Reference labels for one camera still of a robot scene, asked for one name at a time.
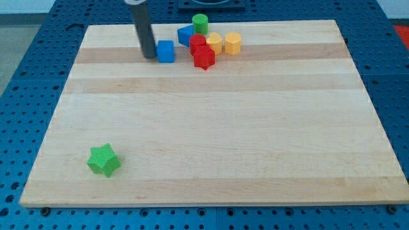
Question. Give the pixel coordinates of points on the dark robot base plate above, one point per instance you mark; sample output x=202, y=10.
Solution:
x=184, y=5

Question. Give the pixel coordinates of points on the red cylinder block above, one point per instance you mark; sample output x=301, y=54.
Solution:
x=196, y=40

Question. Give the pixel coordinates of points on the blue triangle block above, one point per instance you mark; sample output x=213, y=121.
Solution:
x=184, y=34

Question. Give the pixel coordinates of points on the red star block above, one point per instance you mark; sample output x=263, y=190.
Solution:
x=204, y=57

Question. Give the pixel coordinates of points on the green cylinder block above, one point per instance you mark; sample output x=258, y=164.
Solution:
x=200, y=23

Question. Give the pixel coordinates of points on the blue cube block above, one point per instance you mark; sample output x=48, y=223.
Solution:
x=165, y=51

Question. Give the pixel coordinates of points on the wooden board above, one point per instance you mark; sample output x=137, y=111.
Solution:
x=286, y=122

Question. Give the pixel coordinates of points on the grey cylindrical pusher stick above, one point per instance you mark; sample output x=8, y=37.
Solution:
x=140, y=13

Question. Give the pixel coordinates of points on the yellow hexagon block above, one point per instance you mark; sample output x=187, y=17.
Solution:
x=232, y=43

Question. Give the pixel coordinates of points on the green star block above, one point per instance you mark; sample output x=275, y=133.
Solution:
x=103, y=160

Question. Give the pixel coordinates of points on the yellow heart block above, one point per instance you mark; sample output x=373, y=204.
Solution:
x=214, y=40

